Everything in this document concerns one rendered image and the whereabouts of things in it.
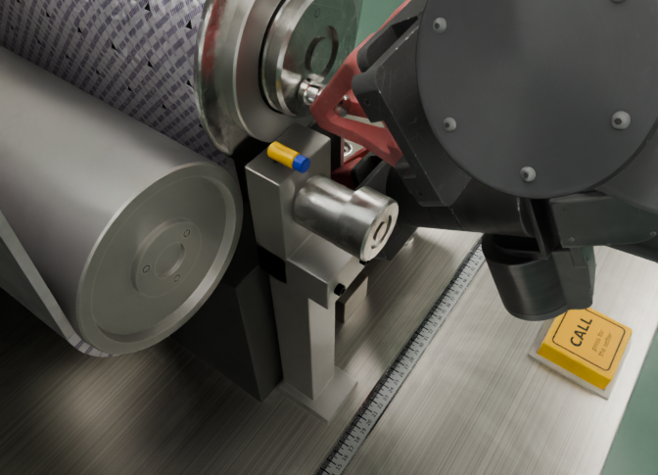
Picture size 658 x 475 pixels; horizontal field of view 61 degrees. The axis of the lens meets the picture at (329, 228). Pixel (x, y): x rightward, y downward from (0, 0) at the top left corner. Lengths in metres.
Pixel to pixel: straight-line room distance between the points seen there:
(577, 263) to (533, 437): 0.24
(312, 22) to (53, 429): 0.46
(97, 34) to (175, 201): 0.11
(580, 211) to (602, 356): 0.30
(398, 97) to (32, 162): 0.19
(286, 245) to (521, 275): 0.16
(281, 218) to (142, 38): 0.12
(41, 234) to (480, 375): 0.44
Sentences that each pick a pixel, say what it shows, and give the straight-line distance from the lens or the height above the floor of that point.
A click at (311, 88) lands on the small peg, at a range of 0.31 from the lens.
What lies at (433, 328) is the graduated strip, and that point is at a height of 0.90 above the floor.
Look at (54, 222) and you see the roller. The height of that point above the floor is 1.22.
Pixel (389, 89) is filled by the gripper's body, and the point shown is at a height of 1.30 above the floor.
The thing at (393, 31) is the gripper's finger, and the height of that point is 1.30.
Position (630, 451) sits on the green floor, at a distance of 1.68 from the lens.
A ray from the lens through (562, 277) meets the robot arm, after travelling 0.42.
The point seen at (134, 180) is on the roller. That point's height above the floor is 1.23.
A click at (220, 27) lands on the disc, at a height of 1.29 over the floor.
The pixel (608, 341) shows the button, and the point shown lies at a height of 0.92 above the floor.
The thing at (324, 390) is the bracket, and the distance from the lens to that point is 0.56.
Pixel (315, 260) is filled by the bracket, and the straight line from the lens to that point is 0.36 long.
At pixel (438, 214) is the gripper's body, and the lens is 0.40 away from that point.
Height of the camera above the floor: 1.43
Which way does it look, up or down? 50 degrees down
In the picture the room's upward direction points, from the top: straight up
